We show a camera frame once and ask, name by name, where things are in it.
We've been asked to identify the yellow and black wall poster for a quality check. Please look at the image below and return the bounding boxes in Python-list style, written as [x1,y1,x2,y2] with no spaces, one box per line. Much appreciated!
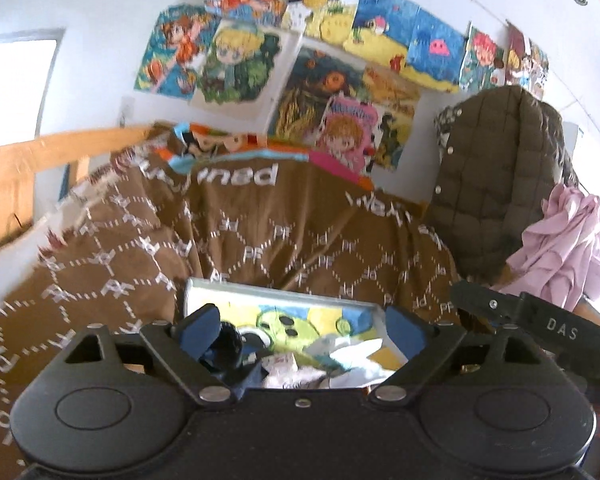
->
[280,0,364,44]

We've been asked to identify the blue pink creature wall poster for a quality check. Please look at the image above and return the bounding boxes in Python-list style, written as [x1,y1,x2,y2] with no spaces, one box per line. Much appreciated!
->
[404,9,469,94]

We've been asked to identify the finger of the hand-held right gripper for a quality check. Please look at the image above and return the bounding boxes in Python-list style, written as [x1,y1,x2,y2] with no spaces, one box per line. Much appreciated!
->
[451,280,526,326]

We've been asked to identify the grey and white sock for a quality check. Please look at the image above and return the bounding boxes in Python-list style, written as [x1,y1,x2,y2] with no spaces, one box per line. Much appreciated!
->
[261,352,332,391]

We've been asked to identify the window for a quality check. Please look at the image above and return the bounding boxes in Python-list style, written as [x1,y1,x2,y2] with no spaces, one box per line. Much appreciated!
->
[0,29,65,152]

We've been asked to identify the narrow cartoon figures wall poster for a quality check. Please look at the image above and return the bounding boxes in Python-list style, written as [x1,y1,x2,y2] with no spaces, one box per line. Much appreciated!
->
[502,22,551,102]

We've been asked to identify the blond cartoon child wall poster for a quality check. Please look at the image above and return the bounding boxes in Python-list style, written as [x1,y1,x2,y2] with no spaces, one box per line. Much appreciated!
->
[190,19,287,117]

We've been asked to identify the dark-haired figure wall poster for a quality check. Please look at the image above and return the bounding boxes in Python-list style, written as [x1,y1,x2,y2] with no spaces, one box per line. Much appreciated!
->
[373,109,419,172]

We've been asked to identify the blue beach scene wall poster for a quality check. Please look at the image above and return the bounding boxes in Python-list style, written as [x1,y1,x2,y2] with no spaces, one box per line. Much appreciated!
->
[349,0,422,69]

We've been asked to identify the pink garment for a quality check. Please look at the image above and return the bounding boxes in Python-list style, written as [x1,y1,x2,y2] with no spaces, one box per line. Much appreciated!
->
[504,182,600,312]

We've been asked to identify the brown printed blanket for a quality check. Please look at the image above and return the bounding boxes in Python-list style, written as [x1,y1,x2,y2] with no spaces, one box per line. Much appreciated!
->
[0,120,465,472]

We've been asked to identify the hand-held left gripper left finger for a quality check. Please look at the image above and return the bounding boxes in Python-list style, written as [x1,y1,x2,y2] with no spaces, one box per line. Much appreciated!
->
[65,304,231,407]

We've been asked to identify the grey box with cartoon lining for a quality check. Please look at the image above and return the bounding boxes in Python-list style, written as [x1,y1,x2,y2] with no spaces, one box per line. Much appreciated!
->
[182,277,412,392]

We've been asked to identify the wooden bed frame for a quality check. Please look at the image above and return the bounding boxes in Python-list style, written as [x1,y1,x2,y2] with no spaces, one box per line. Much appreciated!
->
[0,125,157,263]

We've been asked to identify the orange-haired girl wall poster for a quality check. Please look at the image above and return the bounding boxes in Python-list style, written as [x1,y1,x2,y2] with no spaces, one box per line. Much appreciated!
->
[134,4,222,99]

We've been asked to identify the pink-titled girl wall poster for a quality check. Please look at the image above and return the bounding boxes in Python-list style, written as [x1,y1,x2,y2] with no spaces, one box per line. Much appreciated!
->
[314,94,382,177]

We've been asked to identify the red-haired character wall poster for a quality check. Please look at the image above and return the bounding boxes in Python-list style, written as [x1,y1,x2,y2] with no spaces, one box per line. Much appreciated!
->
[459,22,507,92]

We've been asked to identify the white sock with teal print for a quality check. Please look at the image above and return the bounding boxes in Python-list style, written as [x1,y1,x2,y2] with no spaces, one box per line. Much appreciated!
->
[329,335,400,387]

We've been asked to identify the brown quilted jacket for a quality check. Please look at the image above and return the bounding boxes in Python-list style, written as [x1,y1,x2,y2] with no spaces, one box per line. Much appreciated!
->
[432,85,582,282]

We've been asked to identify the cartoon posters on wall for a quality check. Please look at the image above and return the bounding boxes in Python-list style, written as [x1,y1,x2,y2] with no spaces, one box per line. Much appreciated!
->
[269,42,424,162]

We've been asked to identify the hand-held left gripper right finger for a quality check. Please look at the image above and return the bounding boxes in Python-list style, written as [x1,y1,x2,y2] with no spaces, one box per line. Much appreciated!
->
[370,305,541,403]

